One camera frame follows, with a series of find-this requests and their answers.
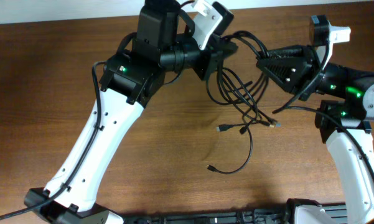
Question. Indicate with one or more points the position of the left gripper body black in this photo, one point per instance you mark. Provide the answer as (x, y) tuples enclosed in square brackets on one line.
[(205, 56)]

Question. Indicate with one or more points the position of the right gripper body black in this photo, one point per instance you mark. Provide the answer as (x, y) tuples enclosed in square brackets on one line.
[(314, 72)]

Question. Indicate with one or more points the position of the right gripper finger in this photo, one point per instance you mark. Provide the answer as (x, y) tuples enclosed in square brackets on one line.
[(287, 73), (284, 52)]

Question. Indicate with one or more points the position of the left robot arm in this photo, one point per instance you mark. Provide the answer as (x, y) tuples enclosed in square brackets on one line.
[(167, 40)]

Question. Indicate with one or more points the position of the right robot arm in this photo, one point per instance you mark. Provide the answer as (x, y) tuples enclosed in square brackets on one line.
[(344, 123)]

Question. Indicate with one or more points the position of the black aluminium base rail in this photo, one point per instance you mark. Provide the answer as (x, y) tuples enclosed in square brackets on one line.
[(295, 210)]

